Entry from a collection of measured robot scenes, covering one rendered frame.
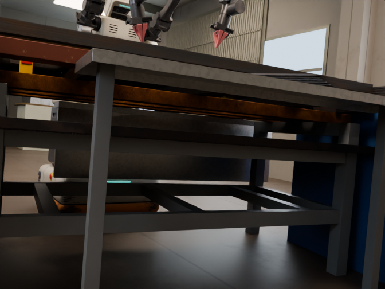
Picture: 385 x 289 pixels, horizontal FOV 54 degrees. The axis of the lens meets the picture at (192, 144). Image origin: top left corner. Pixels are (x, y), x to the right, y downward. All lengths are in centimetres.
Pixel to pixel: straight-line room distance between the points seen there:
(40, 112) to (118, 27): 558
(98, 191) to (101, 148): 11
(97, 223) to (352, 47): 418
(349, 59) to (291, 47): 119
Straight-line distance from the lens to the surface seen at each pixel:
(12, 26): 123
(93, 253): 107
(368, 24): 498
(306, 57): 558
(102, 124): 101
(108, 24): 241
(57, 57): 122
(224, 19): 184
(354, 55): 483
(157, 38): 256
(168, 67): 96
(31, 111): 784
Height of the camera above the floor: 58
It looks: 2 degrees down
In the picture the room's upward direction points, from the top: 5 degrees clockwise
